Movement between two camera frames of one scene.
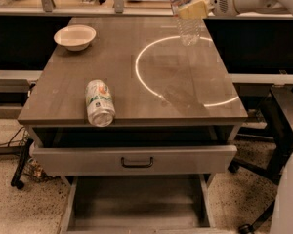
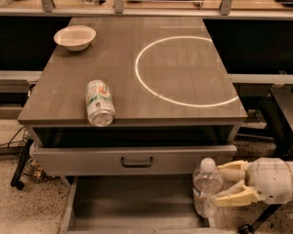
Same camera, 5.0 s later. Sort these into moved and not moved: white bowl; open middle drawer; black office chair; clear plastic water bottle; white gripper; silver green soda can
Moved: white gripper; clear plastic water bottle
Not moved: open middle drawer; white bowl; black office chair; silver green soda can
